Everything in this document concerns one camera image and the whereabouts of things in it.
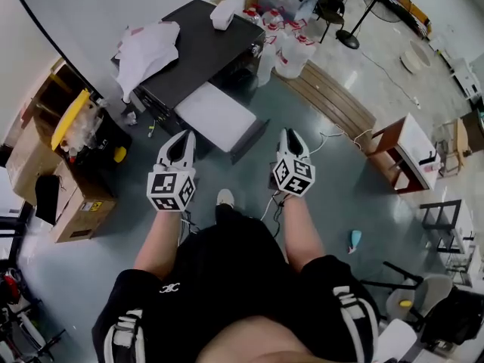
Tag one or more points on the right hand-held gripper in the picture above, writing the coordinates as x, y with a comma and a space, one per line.
295, 176

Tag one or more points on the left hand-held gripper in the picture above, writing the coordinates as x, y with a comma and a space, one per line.
166, 189

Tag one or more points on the white drawer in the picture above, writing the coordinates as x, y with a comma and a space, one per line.
215, 115

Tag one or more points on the person's right forearm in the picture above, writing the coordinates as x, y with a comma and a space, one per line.
302, 236

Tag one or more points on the person's left forearm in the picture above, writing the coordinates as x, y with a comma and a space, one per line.
160, 244

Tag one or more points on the small yellow and white tool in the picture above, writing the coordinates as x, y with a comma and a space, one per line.
151, 129

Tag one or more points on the crumpled plastic wrap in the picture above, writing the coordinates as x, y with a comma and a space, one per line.
131, 118

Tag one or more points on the person's left white shoe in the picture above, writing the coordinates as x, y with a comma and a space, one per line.
225, 197

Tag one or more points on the wooden slat mat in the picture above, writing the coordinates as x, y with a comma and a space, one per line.
332, 100

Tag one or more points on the yellow-lidded clear bin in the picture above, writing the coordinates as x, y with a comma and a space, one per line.
109, 138

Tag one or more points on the person's black trousers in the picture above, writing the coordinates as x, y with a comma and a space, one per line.
227, 216

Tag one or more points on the white plastic bags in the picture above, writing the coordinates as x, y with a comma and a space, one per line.
295, 57

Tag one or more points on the clear plastic waste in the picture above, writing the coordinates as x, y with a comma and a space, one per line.
83, 127

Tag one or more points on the cardboard box with yellow label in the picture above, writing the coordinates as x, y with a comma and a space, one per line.
87, 210

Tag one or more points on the white crumpled cloth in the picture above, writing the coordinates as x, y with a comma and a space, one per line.
147, 55

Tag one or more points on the light blue object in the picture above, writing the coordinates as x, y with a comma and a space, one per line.
354, 240

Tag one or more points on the red-brown table with white top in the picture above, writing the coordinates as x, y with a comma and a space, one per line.
416, 146

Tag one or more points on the black standing fan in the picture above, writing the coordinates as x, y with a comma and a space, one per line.
347, 40

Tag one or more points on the person's black shirt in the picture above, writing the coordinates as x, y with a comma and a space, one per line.
227, 278

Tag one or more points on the black cloth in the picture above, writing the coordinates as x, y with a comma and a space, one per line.
47, 199

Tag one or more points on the black chair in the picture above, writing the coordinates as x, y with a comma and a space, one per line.
329, 10

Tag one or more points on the large plain cardboard box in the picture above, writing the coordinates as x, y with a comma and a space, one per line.
30, 165

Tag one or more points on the round white basin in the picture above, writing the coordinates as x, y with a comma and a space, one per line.
414, 59

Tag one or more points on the small wooden stool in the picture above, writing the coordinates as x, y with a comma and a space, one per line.
459, 142

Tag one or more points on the yellow and black machine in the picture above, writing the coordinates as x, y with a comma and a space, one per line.
410, 10

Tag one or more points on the white cabinet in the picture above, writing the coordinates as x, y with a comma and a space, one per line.
464, 78

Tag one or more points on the small yellow object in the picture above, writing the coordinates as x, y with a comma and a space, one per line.
405, 303

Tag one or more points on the beige shell chair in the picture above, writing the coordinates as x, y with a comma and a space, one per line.
435, 293

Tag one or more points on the red bag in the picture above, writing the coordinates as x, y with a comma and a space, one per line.
11, 286

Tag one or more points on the white chair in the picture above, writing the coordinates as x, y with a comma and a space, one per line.
395, 340

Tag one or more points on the black and white bicycle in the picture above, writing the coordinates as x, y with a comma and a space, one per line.
30, 331

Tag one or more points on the black bag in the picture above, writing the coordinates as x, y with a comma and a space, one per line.
457, 316

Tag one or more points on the black frame white table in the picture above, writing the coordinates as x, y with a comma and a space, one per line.
463, 221

